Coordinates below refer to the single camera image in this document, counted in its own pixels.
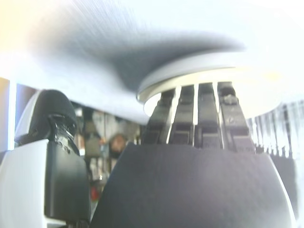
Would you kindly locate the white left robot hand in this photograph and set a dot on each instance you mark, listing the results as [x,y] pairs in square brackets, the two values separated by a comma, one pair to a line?
[190,190]

